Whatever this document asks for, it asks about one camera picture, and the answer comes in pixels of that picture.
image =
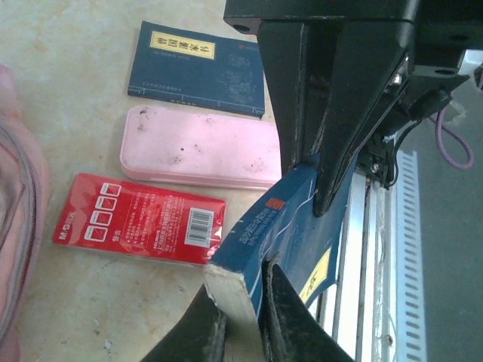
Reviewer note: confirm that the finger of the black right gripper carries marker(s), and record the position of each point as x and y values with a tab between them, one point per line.
281	75
362	94

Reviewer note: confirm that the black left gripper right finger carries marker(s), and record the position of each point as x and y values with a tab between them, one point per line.
294	332

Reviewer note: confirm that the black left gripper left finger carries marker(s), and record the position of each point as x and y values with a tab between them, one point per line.
188	339

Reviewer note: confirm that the thin blue book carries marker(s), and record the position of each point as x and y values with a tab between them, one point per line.
196	79

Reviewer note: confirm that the thick blue book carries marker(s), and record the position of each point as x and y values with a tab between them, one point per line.
271	226

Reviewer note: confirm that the pink pencil case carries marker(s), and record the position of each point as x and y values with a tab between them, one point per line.
200	147

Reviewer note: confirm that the red card pack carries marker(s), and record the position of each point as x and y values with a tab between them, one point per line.
132	218

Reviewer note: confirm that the pink student backpack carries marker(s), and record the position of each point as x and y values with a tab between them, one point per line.
15	188

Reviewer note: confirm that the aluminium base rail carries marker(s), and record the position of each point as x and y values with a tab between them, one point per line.
373	283

